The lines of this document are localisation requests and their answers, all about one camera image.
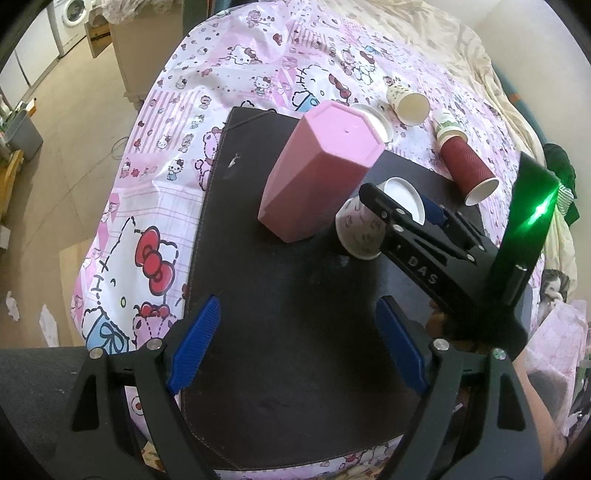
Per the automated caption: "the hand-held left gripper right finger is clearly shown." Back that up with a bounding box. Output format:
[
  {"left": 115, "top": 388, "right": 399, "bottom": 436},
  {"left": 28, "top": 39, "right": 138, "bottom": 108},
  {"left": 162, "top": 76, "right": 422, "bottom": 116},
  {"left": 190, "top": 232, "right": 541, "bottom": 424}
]
[{"left": 375, "top": 295, "right": 546, "bottom": 480}]

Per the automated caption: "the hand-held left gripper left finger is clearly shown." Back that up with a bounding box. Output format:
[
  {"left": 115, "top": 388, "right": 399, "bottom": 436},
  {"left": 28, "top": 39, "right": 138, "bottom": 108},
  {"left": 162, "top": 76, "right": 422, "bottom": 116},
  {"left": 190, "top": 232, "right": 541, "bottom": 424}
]
[{"left": 69, "top": 295, "right": 222, "bottom": 480}]

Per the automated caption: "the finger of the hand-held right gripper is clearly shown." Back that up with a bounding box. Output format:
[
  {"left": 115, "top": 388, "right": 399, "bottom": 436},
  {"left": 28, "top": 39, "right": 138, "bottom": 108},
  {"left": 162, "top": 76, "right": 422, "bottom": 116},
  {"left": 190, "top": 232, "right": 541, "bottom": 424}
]
[
  {"left": 419, "top": 195, "right": 498, "bottom": 253},
  {"left": 359, "top": 183, "right": 476, "bottom": 301}
]

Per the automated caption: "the white paper cup pink print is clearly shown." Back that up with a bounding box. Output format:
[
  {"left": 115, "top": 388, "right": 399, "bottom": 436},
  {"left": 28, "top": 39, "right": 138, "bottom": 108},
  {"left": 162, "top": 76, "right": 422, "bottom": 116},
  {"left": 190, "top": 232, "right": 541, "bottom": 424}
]
[{"left": 335, "top": 177, "right": 426, "bottom": 260}]

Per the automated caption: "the red ribbed paper cup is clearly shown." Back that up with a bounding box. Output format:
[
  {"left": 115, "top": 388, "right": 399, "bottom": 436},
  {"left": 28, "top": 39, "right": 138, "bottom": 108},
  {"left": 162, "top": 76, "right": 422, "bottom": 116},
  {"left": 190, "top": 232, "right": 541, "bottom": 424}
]
[{"left": 438, "top": 137, "right": 500, "bottom": 206}]

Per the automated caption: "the white paper cup green band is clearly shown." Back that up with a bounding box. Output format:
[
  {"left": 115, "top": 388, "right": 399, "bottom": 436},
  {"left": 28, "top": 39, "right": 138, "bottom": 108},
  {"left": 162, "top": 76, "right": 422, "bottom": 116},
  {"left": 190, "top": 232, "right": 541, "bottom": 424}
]
[{"left": 431, "top": 111, "right": 465, "bottom": 146}]

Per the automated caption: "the white paper cup green print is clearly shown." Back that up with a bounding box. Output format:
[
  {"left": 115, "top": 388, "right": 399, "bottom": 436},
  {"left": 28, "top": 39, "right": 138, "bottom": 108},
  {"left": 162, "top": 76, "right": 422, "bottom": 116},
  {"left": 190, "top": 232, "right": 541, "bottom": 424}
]
[{"left": 348, "top": 103, "right": 394, "bottom": 147}]

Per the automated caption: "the white paper cup dotted print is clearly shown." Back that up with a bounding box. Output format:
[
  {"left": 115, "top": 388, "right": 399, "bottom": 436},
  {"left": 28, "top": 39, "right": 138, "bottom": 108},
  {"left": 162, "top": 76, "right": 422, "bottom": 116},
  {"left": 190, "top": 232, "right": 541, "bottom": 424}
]
[{"left": 386, "top": 84, "right": 431, "bottom": 127}]

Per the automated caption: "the pink faceted cup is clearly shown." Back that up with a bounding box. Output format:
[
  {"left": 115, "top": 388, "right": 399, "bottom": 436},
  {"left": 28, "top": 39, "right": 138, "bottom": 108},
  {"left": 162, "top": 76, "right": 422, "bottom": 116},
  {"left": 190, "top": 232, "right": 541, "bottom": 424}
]
[{"left": 257, "top": 102, "right": 386, "bottom": 243}]

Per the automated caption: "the person's right forearm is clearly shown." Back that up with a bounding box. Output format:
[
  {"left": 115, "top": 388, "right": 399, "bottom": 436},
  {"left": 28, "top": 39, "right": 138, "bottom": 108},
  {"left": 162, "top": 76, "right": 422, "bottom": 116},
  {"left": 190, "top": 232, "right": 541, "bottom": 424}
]
[{"left": 508, "top": 355, "right": 568, "bottom": 480}]

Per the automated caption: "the person's right hand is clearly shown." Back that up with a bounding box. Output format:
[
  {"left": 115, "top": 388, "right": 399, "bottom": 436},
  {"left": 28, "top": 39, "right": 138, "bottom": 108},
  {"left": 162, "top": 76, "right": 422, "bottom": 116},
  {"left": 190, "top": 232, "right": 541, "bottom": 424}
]
[{"left": 425, "top": 311, "right": 467, "bottom": 344}]

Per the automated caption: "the pink plastic bag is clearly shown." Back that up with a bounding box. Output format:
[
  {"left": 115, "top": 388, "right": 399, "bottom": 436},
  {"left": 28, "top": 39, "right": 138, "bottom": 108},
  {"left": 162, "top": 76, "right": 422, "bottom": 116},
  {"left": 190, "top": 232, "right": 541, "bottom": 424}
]
[{"left": 522, "top": 300, "right": 591, "bottom": 439}]

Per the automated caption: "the black mat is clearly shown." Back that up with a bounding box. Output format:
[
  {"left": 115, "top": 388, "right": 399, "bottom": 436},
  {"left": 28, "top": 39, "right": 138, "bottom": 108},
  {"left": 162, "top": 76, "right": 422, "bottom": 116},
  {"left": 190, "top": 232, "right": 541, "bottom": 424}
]
[{"left": 178, "top": 106, "right": 483, "bottom": 474}]

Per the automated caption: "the dark clothing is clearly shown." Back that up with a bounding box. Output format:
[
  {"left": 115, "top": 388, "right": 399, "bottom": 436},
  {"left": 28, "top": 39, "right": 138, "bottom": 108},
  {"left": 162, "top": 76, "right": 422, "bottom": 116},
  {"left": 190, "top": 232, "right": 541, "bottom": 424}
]
[{"left": 542, "top": 143, "right": 578, "bottom": 227}]

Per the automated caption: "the pink cartoon printed bedsheet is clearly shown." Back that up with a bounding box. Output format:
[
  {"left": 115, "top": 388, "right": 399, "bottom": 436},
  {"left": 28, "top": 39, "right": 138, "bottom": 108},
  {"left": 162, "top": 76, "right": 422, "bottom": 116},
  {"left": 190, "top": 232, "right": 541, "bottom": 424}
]
[{"left": 69, "top": 0, "right": 546, "bottom": 480}]

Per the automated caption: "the yellow stool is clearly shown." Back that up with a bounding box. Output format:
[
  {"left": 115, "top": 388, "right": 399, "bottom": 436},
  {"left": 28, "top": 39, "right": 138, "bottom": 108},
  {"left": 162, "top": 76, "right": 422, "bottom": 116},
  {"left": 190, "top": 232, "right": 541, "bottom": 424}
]
[{"left": 0, "top": 150, "right": 25, "bottom": 222}]

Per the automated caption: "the grey bin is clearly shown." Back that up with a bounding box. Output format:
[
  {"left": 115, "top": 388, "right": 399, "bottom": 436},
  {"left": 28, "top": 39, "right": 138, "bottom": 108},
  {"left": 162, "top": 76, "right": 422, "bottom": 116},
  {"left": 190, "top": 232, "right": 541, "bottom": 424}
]
[{"left": 0, "top": 108, "right": 44, "bottom": 162}]

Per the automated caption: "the upholstered armchair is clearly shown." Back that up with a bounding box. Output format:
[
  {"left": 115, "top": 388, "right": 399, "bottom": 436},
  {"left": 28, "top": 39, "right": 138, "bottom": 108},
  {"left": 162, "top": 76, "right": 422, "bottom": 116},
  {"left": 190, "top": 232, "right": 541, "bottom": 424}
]
[{"left": 111, "top": 18, "right": 185, "bottom": 109}]

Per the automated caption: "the cardboard box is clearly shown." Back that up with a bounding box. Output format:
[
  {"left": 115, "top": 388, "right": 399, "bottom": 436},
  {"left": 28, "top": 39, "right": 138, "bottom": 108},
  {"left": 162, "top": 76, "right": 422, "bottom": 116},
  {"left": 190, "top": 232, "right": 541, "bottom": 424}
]
[{"left": 84, "top": 21, "right": 114, "bottom": 58}]

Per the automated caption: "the white base cabinet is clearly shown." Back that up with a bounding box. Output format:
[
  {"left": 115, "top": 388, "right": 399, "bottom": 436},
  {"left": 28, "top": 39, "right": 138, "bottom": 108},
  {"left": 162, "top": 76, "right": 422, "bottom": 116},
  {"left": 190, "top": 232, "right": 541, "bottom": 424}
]
[{"left": 0, "top": 9, "right": 61, "bottom": 107}]

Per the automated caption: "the white washing machine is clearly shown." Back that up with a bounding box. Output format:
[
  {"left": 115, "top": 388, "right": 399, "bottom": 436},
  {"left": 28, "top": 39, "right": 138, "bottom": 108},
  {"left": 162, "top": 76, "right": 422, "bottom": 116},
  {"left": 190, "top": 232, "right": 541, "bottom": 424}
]
[{"left": 48, "top": 0, "right": 95, "bottom": 58}]

